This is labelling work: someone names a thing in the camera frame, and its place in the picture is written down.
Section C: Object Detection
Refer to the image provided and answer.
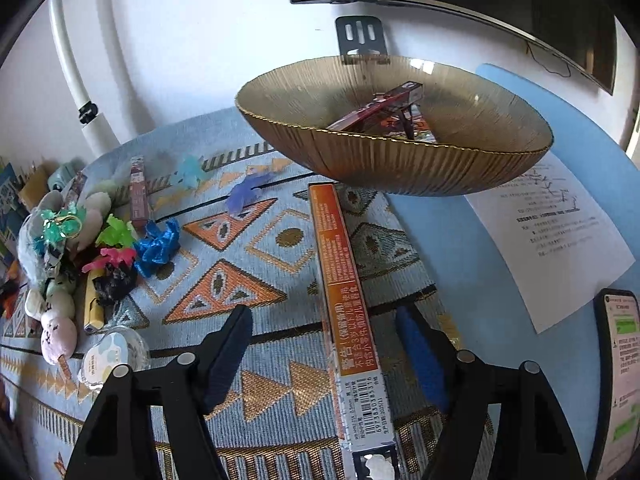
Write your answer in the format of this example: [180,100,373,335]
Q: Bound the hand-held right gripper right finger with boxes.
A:
[394,305,587,480]

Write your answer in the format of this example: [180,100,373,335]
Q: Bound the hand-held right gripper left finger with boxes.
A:
[65,304,254,480]

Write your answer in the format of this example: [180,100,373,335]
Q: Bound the long orange box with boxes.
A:
[307,183,402,480]

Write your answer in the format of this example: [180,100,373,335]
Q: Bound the amber ribbed glass bowl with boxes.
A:
[234,55,554,197]

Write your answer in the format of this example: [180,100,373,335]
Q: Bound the blue desktop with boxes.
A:
[387,63,640,480]

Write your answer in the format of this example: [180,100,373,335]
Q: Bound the patterned woven mat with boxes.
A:
[0,108,496,480]

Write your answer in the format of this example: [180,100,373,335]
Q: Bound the bright blue toy dinosaur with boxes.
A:
[133,219,181,277]

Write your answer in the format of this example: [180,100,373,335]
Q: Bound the black toy dinosaur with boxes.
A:
[94,265,139,307]

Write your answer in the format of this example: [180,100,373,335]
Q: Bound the yellow tube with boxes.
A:
[82,272,107,335]

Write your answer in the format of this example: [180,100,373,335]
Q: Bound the pink toy dinosaur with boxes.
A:
[81,246,137,274]

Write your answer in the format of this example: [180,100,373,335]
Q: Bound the green toy dinosaur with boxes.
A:
[96,214,137,249]

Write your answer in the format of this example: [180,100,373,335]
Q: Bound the printed white paper sheet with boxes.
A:
[464,151,635,335]

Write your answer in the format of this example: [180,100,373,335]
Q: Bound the narrow red box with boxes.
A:
[129,156,150,229]

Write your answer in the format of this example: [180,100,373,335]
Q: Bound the light blue toy dinosaur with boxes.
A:
[174,155,209,187]

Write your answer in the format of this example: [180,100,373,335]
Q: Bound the black smartphone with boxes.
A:
[586,288,640,480]

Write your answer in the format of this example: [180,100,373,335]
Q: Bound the colourful flat packet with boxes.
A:
[372,115,438,145]

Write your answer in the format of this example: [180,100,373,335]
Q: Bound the dark red box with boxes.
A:
[326,81,424,134]

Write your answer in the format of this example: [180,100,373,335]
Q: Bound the white lamp pole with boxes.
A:
[47,0,122,157]

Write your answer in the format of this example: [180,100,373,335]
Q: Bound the pastel plush ball chain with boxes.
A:
[18,194,114,367]

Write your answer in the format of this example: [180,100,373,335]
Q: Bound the teal ribbon keychain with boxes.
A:
[41,204,87,262]

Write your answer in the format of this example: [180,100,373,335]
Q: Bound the teal instant camera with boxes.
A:
[47,162,84,192]

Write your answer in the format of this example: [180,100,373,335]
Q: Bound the black monitor bracket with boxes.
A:
[335,16,390,66]

